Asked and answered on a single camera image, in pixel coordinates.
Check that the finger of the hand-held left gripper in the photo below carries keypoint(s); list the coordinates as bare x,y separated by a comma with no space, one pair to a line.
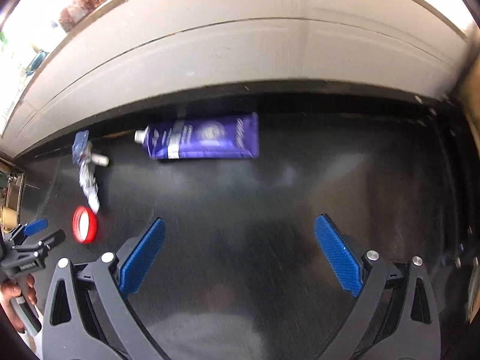
35,225
48,242

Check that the steel sink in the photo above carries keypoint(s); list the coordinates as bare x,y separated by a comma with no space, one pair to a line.
15,187

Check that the red plastic lid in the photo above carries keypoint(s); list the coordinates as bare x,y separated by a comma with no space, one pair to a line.
85,225

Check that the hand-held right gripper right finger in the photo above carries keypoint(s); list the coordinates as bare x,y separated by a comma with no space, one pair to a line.
337,255

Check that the blue bowl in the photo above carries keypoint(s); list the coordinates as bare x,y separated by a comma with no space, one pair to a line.
36,63

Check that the person's left hand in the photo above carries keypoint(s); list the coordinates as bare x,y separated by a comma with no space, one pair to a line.
9,292

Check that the purple cream tube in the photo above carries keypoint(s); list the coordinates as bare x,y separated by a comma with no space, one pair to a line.
202,138

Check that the crumpled clear plastic wrapper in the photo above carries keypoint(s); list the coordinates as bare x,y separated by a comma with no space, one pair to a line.
88,183

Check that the small white tube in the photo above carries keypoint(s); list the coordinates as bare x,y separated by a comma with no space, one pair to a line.
101,159

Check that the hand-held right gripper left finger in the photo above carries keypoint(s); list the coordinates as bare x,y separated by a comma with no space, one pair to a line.
144,255

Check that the reddish brown scrubber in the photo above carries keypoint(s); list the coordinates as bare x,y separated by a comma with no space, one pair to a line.
88,3

